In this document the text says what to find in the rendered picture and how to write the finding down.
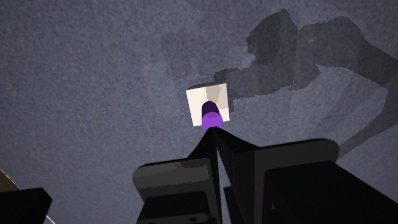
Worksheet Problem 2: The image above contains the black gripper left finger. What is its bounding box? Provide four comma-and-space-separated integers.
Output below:
133, 127, 223, 224

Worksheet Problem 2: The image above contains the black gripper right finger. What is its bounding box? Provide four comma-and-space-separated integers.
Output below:
213, 126, 340, 224

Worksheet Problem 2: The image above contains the white square block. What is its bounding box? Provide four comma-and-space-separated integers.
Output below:
186, 82, 229, 126

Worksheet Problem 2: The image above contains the purple marker cap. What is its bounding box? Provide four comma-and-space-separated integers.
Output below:
201, 101, 223, 130

